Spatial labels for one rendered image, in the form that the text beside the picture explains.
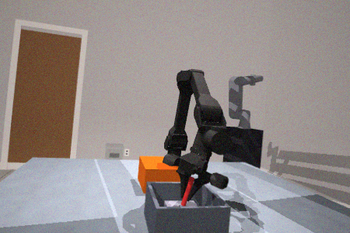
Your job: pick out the red peg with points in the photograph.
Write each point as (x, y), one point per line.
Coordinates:
(188, 189)

